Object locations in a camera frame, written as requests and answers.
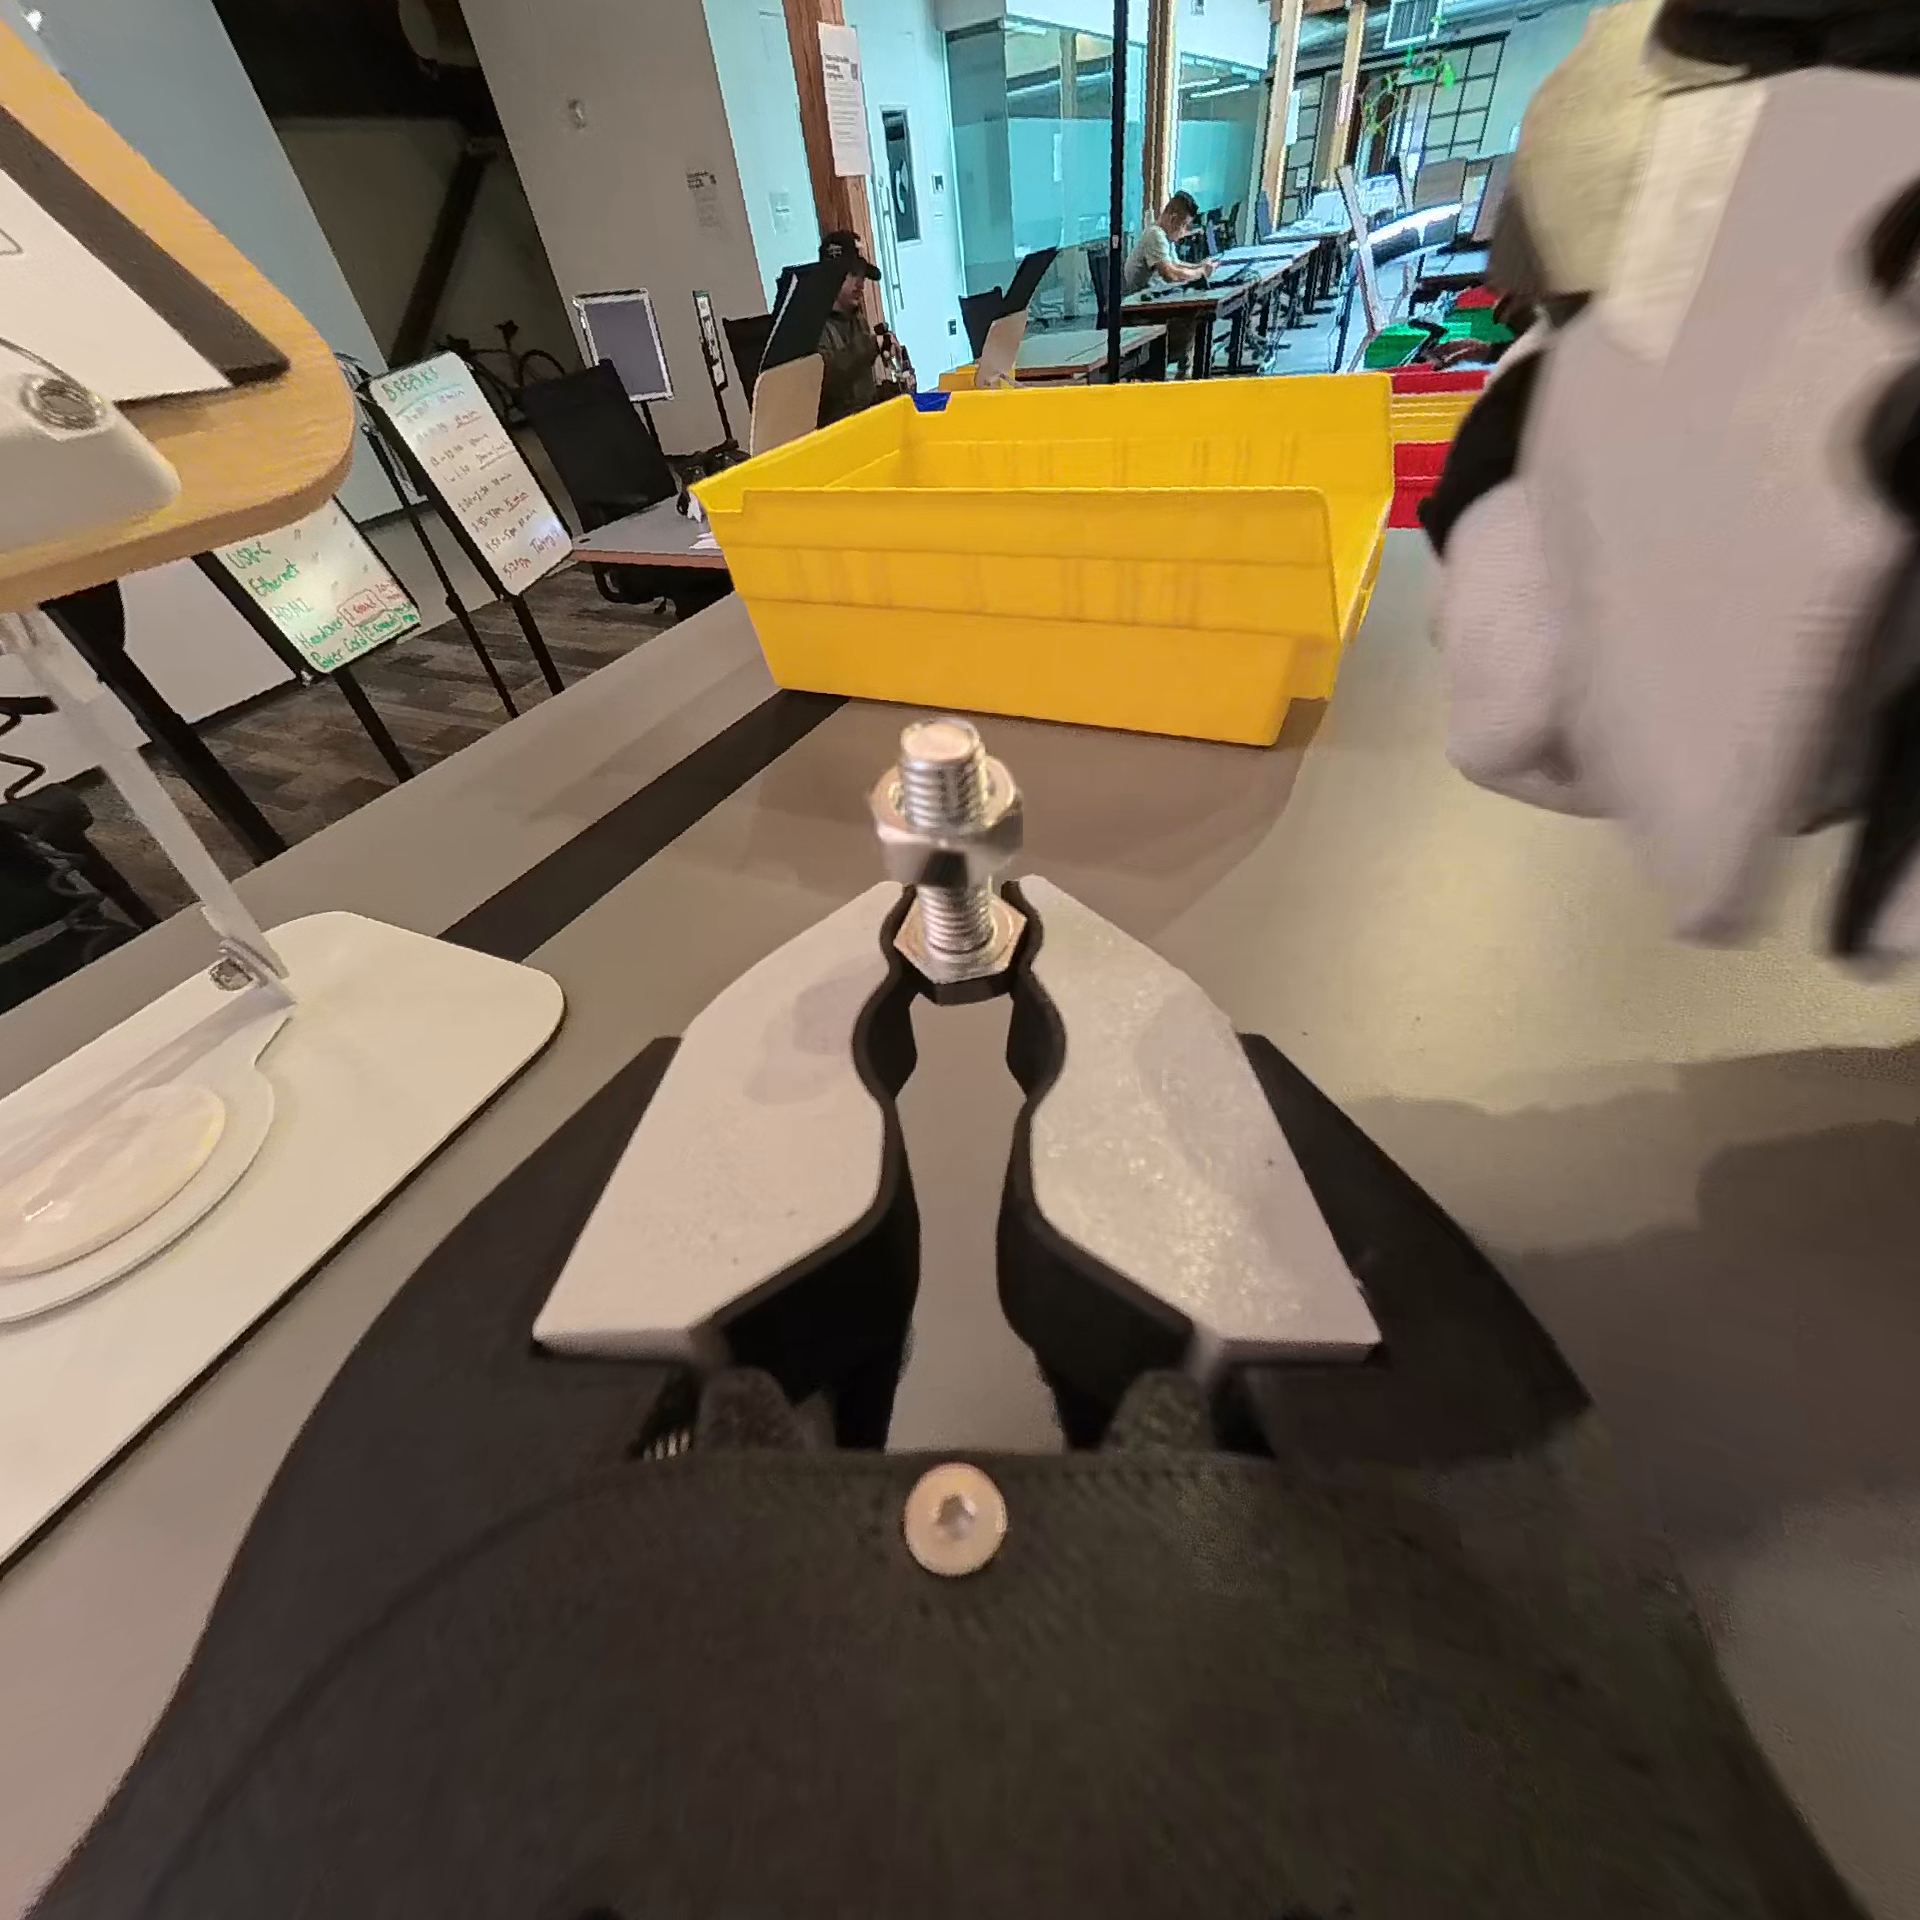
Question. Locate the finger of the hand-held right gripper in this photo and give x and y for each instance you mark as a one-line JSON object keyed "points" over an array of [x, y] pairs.
{"points": [[1741, 510]]}

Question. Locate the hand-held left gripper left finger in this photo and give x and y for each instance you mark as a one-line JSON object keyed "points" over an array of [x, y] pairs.
{"points": [[736, 1171]]}

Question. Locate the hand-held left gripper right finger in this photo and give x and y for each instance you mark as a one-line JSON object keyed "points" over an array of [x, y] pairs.
{"points": [[1171, 1171]]}

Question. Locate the silver hex nut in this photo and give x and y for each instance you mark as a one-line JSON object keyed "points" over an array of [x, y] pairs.
{"points": [[961, 943]]}

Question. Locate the silver hex bolt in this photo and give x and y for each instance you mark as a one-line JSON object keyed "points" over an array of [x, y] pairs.
{"points": [[948, 804]]}

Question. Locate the yellow plastic bin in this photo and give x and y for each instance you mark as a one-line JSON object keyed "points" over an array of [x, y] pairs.
{"points": [[1020, 570]]}

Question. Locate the person's right hand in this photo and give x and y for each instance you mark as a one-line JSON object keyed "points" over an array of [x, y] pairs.
{"points": [[1516, 677]]}

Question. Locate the stacked coloured plastic trays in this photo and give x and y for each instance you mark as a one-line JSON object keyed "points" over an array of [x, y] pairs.
{"points": [[1435, 420]]}

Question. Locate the wooden document stand white base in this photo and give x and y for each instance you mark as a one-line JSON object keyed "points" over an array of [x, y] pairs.
{"points": [[331, 1081]]}

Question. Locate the background office desk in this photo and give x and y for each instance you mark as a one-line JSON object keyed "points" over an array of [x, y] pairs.
{"points": [[661, 541]]}

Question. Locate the white paper floor sign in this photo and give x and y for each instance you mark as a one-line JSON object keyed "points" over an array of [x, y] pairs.
{"points": [[474, 467]]}

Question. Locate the black backing board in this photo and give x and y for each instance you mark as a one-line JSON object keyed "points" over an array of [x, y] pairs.
{"points": [[166, 257]]}

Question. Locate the printed instruction sheet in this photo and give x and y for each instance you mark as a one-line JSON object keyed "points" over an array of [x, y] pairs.
{"points": [[76, 301]]}

